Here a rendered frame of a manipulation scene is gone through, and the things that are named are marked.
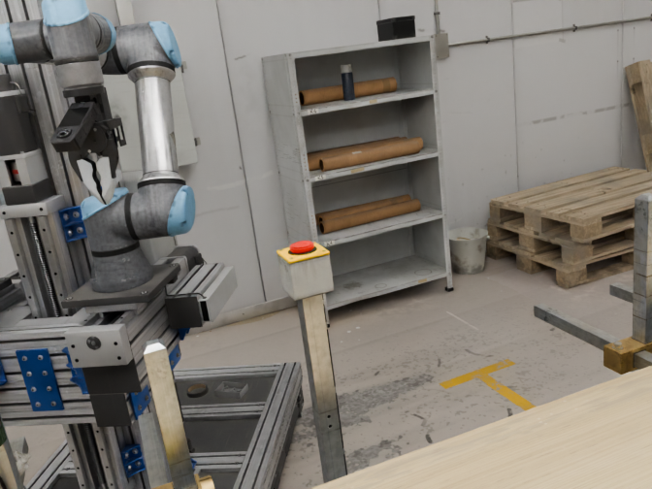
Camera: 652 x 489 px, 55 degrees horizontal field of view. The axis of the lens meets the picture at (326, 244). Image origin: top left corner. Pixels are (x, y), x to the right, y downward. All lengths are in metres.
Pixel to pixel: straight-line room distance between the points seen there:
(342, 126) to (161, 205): 2.54
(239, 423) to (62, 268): 1.05
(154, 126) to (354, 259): 2.71
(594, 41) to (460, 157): 1.36
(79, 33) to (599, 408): 1.09
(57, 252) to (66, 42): 0.73
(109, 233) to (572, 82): 3.99
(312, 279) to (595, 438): 0.50
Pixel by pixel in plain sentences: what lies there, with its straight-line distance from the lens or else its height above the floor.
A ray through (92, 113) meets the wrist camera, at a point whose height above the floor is 1.47.
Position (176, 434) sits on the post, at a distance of 1.07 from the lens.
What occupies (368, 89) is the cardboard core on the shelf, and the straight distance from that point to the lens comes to 3.79.
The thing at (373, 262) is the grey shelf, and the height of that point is 0.16.
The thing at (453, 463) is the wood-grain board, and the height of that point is 0.90.
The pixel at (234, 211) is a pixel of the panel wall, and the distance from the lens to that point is 3.79.
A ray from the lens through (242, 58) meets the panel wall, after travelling 3.75.
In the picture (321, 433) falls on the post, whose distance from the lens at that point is 1.15.
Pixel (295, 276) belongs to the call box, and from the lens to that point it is 0.99.
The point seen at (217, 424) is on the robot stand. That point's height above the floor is 0.21.
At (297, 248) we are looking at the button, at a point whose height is 1.23.
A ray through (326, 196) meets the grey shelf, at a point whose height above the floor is 0.67.
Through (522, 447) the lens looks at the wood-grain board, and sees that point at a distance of 1.07.
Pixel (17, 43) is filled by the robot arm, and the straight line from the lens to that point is 1.35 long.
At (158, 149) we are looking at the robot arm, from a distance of 1.57.
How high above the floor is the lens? 1.52
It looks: 17 degrees down
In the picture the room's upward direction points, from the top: 7 degrees counter-clockwise
